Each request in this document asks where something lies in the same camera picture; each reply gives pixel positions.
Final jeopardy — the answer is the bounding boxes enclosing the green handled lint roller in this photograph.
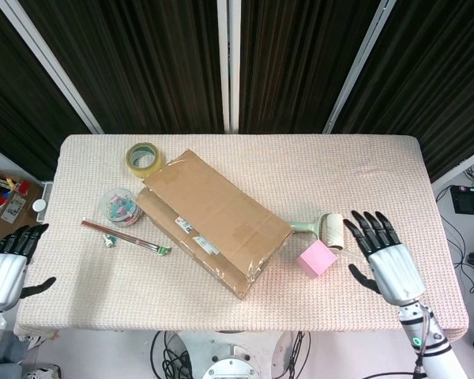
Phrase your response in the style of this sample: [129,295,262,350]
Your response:
[288,212,347,252]

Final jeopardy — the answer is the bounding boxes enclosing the pink foam cube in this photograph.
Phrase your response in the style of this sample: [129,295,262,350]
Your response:
[298,239,338,280]

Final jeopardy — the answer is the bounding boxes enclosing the clear jar of clips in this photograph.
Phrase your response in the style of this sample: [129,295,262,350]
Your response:
[100,187,144,228]

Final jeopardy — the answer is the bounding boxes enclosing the brown cardboard box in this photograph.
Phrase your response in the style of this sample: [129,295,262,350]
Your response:
[136,148,295,302]

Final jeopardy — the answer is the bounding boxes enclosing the dark curtain panel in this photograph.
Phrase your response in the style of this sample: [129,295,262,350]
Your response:
[0,0,98,181]
[17,0,225,134]
[239,0,382,134]
[333,0,474,182]

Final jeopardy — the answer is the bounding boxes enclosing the clear plastic tube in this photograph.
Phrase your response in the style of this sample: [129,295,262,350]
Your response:
[332,246,367,262]

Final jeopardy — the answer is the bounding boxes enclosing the open cardboard box with labels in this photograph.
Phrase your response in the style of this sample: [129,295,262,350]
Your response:
[0,169,44,260]

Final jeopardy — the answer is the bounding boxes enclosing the black cable bundle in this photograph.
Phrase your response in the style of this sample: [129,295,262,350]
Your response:
[149,330,195,379]

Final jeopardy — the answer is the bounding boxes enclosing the yellow packing tape roll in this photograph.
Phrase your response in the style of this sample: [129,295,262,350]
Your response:
[125,141,166,179]

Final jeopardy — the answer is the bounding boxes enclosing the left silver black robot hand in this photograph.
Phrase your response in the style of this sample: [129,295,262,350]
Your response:
[0,223,57,313]

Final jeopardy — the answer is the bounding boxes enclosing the pink waffle tablecloth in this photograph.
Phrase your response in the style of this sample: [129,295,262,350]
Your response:
[13,133,470,343]

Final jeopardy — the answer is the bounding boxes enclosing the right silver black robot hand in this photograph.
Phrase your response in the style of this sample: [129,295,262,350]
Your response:
[344,210,426,307]

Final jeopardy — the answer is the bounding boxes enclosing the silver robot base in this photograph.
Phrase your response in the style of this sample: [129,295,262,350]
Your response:
[173,330,293,379]

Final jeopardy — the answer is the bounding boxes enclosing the black electronic device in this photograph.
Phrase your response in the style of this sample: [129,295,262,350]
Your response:
[450,185,474,216]

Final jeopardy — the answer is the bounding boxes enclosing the white frame post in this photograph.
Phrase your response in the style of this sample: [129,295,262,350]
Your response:
[0,0,104,134]
[322,0,400,134]
[216,0,242,133]

